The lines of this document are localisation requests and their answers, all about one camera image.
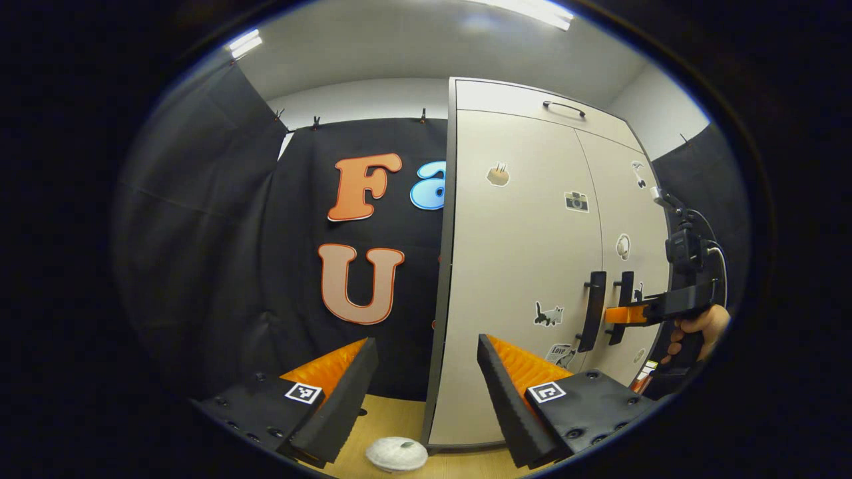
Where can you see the row of black cloth clips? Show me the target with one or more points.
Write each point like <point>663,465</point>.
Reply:
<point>315,122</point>

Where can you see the small ceiling light panel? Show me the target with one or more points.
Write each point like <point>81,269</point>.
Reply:
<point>245,44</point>

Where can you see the beige double-door shoe cabinet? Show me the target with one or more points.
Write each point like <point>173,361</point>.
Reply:
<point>442,266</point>

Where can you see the white lidded paper cup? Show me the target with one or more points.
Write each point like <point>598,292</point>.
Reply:
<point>397,454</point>

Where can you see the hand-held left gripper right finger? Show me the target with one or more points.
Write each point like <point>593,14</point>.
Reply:
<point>506,406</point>

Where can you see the black backdrop cloth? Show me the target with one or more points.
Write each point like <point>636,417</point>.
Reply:
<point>233,233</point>

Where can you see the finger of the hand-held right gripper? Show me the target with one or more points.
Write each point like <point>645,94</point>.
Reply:
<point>626,315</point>

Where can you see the large ceiling light panel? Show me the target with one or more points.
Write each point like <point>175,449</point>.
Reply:
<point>532,10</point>

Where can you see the beige cherry-sticker cabinet door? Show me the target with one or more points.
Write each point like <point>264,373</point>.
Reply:
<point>626,199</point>

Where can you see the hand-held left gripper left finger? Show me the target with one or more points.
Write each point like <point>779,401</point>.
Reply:
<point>353,399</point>

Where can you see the beige camera-sticker cabinet door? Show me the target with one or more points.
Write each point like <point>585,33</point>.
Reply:
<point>506,266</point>

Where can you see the beige cabinet drawer front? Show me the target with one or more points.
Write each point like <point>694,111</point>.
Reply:
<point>506,100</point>

